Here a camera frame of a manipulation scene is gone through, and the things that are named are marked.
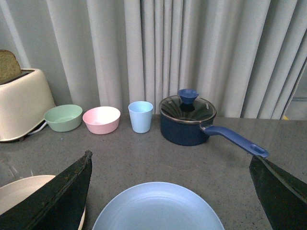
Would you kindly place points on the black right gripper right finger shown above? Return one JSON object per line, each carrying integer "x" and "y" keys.
{"x": 282, "y": 196}

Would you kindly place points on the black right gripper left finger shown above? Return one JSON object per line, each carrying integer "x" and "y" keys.
{"x": 58, "y": 205}

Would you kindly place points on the light blue plate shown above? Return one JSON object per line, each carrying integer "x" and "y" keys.
{"x": 157, "y": 206}

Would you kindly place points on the cream white plate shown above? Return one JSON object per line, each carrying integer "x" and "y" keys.
{"x": 16, "y": 192}

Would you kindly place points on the light green bowl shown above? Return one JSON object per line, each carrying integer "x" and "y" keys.
{"x": 64, "y": 118}

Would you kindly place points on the pink bowl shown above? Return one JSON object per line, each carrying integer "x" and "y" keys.
{"x": 102, "y": 120}

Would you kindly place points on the cream white toaster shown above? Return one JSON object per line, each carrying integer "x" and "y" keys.
{"x": 23, "y": 102}

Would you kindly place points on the dark blue saucepan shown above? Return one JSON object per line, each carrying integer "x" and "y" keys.
{"x": 193, "y": 133}

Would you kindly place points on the light blue cup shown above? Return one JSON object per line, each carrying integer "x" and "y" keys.
{"x": 140, "y": 116}

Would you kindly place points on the glass lid blue knob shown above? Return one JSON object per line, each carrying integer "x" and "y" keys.
{"x": 187, "y": 107}

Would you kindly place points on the brown bread slice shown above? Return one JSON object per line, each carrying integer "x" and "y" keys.
{"x": 9, "y": 66}

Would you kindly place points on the grey curtain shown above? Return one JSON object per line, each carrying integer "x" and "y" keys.
{"x": 244, "y": 56}

